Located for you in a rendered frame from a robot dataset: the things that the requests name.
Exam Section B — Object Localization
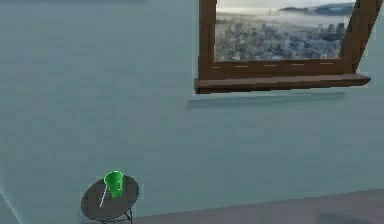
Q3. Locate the brown framed window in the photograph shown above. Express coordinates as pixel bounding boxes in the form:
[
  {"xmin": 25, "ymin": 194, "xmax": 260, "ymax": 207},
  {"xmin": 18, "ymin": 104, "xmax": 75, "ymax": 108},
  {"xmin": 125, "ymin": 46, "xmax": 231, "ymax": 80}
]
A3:
[{"xmin": 193, "ymin": 0, "xmax": 384, "ymax": 95}]

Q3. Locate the green glass vase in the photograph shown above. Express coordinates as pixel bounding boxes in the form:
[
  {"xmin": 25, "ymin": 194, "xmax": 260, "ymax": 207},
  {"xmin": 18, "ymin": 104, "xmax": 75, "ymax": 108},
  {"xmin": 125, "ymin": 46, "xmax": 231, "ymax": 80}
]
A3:
[{"xmin": 103, "ymin": 170, "xmax": 125, "ymax": 199}]

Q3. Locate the thin white stick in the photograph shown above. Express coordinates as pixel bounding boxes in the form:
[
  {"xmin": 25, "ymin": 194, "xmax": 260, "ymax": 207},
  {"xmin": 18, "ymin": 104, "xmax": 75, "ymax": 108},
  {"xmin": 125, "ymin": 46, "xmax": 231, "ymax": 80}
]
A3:
[{"xmin": 99, "ymin": 184, "xmax": 109, "ymax": 209}]

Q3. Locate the round dark grey side table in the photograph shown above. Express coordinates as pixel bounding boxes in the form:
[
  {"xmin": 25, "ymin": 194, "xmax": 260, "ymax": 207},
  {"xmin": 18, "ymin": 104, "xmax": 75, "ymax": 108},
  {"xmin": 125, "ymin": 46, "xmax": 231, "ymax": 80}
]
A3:
[{"xmin": 80, "ymin": 174, "xmax": 141, "ymax": 224}]

